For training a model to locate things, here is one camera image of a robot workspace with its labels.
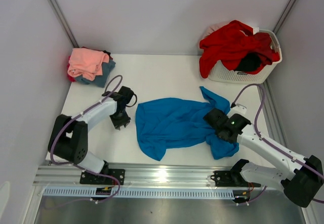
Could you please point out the aluminium front rail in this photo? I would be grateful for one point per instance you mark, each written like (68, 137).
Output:
(129, 176)

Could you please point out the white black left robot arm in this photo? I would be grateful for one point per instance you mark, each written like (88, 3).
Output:
(69, 138)

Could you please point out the aluminium corner post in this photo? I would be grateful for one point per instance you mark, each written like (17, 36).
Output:
(283, 17)
(63, 22)

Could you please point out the black garment in basket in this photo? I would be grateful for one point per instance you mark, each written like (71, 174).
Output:
(250, 63)

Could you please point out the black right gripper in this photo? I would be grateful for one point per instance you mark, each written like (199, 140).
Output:
(229, 116)

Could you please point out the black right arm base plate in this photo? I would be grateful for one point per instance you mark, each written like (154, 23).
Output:
(228, 178)

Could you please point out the grey blue folded t shirt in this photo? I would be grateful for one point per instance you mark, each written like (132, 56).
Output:
(99, 81)

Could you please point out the aluminium corner post right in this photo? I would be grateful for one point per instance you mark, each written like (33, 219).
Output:
(283, 17)

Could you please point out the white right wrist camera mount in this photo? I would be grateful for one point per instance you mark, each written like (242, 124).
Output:
(237, 108)

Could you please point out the white perforated laundry basket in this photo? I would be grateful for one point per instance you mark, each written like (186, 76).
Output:
(220, 73)

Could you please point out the aluminium corner post left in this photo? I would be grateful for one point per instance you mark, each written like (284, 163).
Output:
(63, 22)

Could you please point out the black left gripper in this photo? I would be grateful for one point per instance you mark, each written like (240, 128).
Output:
(124, 121)

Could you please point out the white slotted cable duct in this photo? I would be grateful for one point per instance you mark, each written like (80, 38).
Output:
(138, 193)

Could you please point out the pale pink garment in basket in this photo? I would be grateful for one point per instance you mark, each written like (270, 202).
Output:
(213, 28)

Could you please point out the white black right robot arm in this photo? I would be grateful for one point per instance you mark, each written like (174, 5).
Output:
(298, 177)

